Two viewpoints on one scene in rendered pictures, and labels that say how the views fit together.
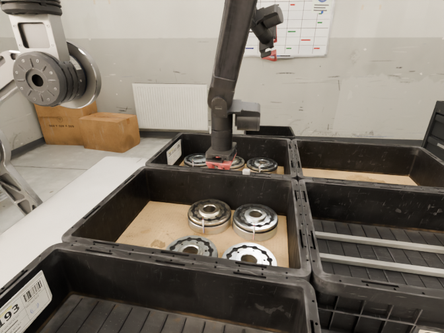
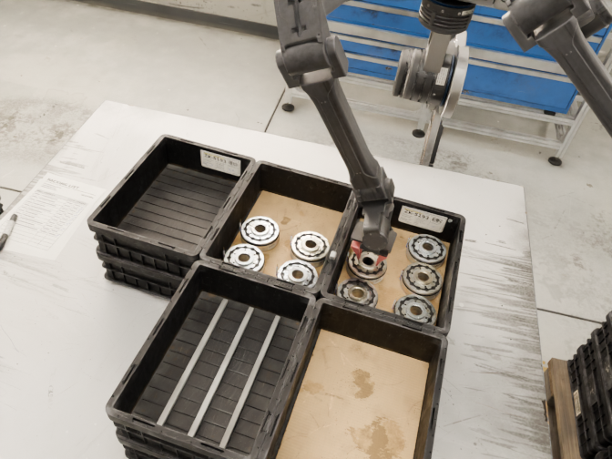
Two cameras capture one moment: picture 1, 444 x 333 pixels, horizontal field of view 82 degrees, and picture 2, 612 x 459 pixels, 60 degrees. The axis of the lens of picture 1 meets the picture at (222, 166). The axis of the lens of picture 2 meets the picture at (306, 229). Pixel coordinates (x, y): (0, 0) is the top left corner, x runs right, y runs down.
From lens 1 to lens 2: 1.24 m
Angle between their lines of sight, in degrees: 73
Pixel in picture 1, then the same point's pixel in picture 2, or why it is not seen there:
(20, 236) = not seen: hidden behind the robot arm
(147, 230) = (302, 214)
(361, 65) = not seen: outside the picture
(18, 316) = (224, 165)
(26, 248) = (335, 169)
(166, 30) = not seen: outside the picture
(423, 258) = (230, 398)
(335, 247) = (259, 334)
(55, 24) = (437, 41)
